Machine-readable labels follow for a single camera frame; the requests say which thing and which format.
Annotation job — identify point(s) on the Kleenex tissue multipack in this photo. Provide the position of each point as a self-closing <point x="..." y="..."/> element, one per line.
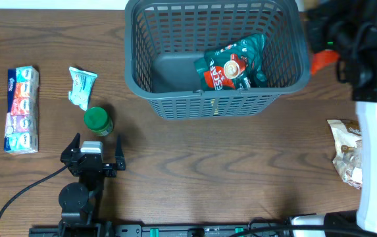
<point x="21" y="127"/>

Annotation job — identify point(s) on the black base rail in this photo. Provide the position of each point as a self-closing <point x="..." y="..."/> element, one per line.
<point x="136" y="230"/>

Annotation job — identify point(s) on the grey plastic basket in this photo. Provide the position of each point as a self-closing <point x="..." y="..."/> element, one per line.
<point x="163" y="39"/>

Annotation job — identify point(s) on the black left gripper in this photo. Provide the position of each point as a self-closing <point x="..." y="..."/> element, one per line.
<point x="110" y="170"/>

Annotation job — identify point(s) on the orange snack packet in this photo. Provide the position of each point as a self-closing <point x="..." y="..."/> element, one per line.
<point x="323" y="59"/>

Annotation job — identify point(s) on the teal white wipes packet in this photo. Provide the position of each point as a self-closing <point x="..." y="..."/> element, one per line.
<point x="82" y="83"/>

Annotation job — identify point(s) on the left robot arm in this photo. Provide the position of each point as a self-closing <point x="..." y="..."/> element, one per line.
<point x="80" y="201"/>

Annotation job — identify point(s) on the beige brown snack bag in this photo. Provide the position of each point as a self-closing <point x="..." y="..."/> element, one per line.
<point x="348" y="146"/>

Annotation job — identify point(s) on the green Nescafe coffee bag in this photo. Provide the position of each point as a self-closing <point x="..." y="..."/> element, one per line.
<point x="237" y="66"/>

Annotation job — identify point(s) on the green lidded jar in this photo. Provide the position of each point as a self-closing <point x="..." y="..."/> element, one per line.
<point x="98" y="121"/>

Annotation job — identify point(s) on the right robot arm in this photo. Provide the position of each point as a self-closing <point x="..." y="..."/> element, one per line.
<point x="362" y="76"/>

